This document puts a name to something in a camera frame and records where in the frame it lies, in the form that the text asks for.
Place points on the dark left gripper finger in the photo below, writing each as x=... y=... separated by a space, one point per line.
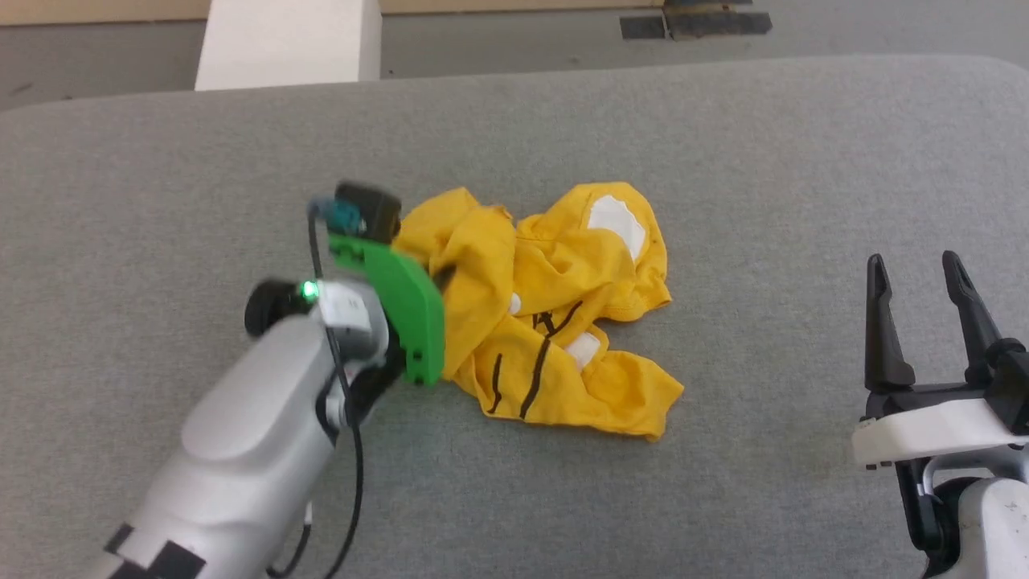
x=443 y=280

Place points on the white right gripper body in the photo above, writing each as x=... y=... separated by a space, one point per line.
x=932 y=426

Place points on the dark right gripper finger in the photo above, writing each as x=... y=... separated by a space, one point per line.
x=973 y=322
x=884 y=346

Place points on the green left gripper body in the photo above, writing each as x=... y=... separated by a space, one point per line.
x=406 y=305

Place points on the yellow t-shirt garment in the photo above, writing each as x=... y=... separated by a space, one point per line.
x=563 y=265

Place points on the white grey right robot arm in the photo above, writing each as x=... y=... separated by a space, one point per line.
x=997 y=523

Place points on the grey fabric sofa cushion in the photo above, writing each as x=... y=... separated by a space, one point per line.
x=723 y=482

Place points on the white square pillar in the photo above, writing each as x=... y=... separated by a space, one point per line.
x=289 y=40

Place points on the dark floor plate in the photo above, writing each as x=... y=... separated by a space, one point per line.
x=715 y=24

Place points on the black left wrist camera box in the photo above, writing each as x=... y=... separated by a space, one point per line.
x=370 y=211

